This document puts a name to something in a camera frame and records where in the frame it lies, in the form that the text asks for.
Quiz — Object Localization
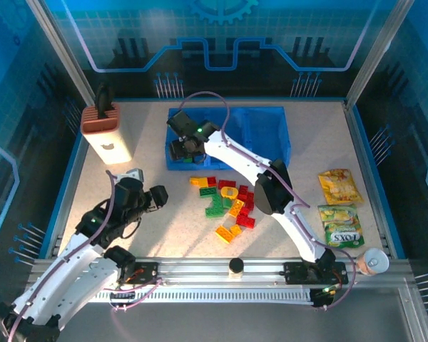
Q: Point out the orange lego brick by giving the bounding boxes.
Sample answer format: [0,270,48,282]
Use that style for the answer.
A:
[228,199,245,217]
[215,225,236,245]

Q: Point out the white knife block brown top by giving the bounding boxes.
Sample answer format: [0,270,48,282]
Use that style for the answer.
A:
[80,103,133,165]

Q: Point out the black control board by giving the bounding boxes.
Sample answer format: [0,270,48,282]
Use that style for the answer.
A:
[310,286,338,308]
[108,286,136,304]

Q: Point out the black cap small bottle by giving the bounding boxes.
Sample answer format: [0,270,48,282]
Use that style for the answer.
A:
[228,256,245,279]

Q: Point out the yellow snack bag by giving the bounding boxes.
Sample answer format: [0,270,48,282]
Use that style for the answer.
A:
[317,168,365,206]

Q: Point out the green snack bag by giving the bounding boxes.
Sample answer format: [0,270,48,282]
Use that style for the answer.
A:
[317,203,365,249]

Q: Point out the small cup with lid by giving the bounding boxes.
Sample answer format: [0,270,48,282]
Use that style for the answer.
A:
[355,248,390,276]

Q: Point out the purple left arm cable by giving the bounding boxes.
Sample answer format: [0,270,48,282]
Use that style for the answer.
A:
[6,170,165,342]

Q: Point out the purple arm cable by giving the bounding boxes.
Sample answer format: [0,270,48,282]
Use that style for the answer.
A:
[6,170,165,342]
[178,91,357,311]

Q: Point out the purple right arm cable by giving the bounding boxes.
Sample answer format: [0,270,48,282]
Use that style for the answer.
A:
[178,91,357,311]

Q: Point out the aluminium side rail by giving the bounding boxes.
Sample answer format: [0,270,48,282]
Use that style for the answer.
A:
[344,101,406,259]
[39,131,90,258]

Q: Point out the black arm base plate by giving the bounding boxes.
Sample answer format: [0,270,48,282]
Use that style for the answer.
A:
[117,261,161,286]
[283,261,349,286]

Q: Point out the black handled scissors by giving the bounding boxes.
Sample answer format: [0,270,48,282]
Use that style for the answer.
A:
[94,82,115,120]

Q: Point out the aluminium mounting rail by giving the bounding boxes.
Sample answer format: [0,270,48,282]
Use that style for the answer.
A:
[28,256,414,286]

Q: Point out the white slotted cable duct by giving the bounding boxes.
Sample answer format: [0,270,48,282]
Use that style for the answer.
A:
[88,288,315,304]

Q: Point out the aluminium frame post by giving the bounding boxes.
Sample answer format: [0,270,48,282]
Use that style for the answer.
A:
[344,0,417,110]
[24,0,96,104]

